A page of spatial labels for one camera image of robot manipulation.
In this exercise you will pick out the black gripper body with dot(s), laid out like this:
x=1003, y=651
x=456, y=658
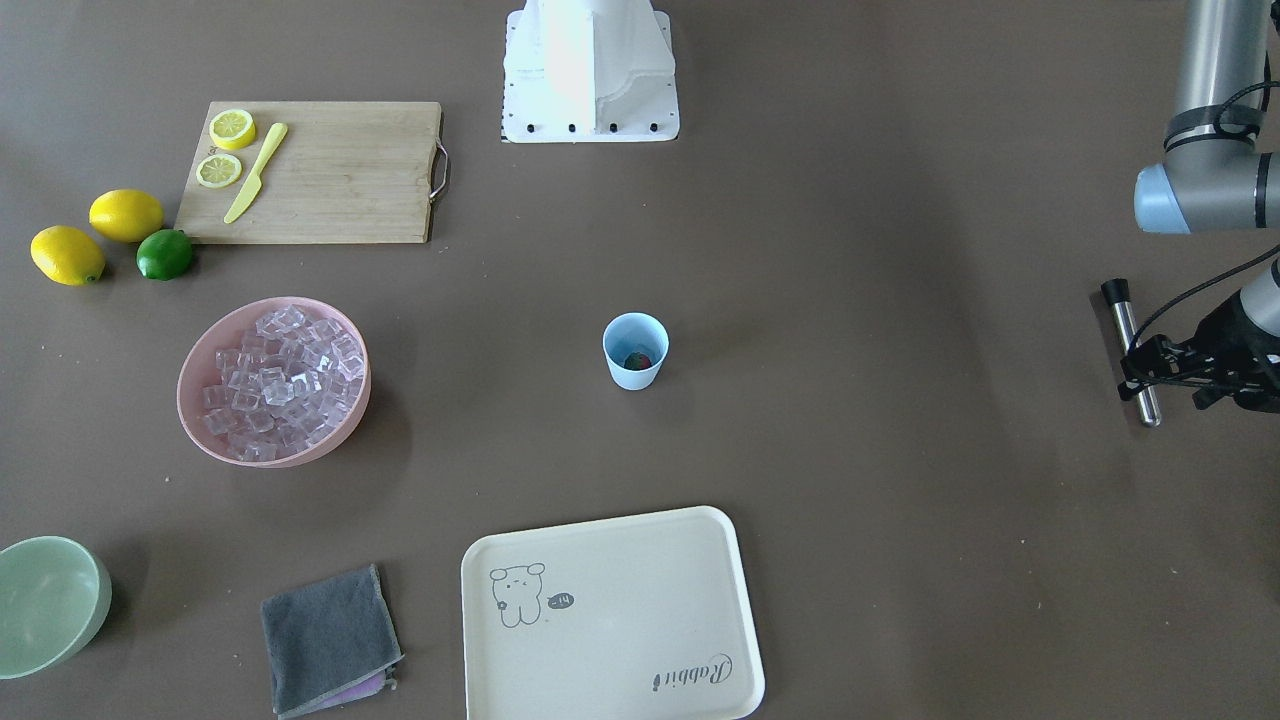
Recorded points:
x=1229, y=334

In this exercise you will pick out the steel muddler black tip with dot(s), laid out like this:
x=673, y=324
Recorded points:
x=1116, y=294

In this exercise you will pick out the red strawberry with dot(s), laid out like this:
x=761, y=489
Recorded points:
x=637, y=361

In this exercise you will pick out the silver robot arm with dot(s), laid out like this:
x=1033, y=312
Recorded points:
x=1213, y=178

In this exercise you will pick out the blue plastic cup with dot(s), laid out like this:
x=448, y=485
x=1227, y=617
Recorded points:
x=634, y=332

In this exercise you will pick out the clear ice cubes pile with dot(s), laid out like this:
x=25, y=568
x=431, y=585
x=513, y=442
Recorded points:
x=285, y=380

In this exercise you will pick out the cream rabbit tray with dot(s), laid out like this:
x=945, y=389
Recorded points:
x=643, y=617

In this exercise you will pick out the wooden cutting board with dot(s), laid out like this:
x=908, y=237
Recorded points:
x=345, y=172

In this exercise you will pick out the grey folded cloth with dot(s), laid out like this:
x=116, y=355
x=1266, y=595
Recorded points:
x=330, y=643

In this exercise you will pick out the yellow plastic knife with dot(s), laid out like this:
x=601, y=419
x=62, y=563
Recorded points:
x=252, y=184

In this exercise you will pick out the lemon half near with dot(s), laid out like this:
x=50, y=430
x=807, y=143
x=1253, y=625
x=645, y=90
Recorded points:
x=232, y=129

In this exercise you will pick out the lemon half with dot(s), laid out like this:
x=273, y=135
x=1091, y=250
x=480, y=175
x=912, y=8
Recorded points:
x=218, y=171
x=232, y=129

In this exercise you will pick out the lemon half far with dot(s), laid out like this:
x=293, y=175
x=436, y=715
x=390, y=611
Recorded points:
x=218, y=171

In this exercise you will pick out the pink bowl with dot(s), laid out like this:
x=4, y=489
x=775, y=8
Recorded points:
x=345, y=400

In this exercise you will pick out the green lime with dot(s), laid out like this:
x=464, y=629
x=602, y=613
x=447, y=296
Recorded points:
x=165, y=255

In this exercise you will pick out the whole yellow lemon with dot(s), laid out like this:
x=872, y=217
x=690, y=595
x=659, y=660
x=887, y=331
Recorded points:
x=126, y=215
x=67, y=255

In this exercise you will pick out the green bowl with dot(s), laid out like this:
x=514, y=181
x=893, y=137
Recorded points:
x=55, y=595

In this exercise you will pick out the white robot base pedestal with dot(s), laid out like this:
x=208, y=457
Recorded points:
x=589, y=72

